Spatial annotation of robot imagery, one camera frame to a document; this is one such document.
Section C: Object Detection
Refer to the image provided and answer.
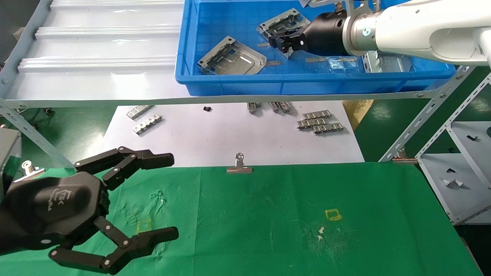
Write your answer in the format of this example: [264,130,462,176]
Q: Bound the stamped sheet metal part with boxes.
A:
[197,35,267,75]
[258,8,312,59]

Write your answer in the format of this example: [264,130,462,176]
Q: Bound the blue plastic bin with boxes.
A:
[175,0,457,96]

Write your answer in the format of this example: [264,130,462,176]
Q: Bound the small white plastic pieces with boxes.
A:
[439,177,465,188]

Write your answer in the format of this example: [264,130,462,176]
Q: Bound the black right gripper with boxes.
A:
[269,11,346,56]

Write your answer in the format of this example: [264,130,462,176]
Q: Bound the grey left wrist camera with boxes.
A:
[0,128,22,194]

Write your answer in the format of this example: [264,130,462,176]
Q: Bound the grey slotted metal rack frame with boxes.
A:
[0,0,491,169]

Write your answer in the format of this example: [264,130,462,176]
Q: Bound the silver binder clip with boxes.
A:
[13,160,46,182]
[392,149,419,164]
[226,153,254,174]

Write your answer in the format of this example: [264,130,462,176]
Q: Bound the folded sheet metal part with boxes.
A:
[362,50,413,73]

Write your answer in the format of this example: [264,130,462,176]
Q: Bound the green cloth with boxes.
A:
[0,162,484,276]

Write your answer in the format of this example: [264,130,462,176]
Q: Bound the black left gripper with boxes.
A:
[0,146,179,275]

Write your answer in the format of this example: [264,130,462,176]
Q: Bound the grey metal side shelf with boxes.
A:
[416,73,491,227]

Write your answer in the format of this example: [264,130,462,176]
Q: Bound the brown cardboard piece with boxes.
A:
[343,100,374,131]

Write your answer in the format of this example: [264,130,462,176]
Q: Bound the white flat board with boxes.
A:
[102,100,365,168]

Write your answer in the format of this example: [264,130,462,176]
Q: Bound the white corrugated plastic sheet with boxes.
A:
[6,0,192,102]

